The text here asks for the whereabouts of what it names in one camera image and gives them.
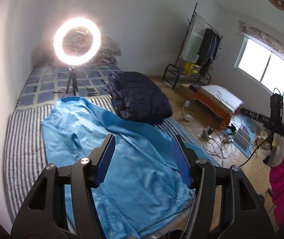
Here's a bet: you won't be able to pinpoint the white desk lamp on floor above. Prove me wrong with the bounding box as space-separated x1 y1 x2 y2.
182 100 194 122

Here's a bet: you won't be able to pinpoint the yellow box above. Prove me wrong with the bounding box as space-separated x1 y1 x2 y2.
184 62 201 77

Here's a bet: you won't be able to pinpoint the dark hanging clothes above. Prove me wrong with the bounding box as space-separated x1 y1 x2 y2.
196 28 221 77

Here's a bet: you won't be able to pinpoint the window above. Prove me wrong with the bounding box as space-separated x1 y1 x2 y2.
235 37 284 97

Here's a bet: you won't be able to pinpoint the tangled floor cables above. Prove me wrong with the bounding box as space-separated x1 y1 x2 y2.
179 97 257 160

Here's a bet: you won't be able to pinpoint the silver laptop on floor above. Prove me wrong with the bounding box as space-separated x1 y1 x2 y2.
234 125 251 148

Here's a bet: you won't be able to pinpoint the white power strip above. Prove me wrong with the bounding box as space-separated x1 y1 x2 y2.
200 126 213 141

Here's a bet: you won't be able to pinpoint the blue floor mat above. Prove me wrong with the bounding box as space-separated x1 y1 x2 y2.
230 114 257 158

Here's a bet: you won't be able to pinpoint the right gloved hand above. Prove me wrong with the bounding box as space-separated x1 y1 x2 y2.
256 129 284 167

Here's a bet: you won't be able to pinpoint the striped blue white mattress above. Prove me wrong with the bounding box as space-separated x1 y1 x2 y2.
4 104 213 218

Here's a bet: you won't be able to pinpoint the dark navy down jacket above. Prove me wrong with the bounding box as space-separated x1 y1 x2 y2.
106 71 173 125

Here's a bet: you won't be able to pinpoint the blue checkered bed sheet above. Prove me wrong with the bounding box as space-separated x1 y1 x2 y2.
16 63 120 110

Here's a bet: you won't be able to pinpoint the striped hanging towel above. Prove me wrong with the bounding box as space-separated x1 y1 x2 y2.
180 13 207 64

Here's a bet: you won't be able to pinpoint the black clothes rack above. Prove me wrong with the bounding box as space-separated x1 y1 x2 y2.
162 9 223 88

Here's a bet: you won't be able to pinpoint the floral window valance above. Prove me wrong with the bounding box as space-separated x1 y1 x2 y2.
238 21 284 61

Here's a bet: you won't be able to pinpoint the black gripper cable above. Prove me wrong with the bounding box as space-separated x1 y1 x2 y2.
239 87 282 168

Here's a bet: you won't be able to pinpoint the black ring light tripod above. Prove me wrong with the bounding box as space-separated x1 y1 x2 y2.
66 66 78 96

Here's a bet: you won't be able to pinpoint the bright ring light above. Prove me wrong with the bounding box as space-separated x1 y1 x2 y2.
53 17 102 66

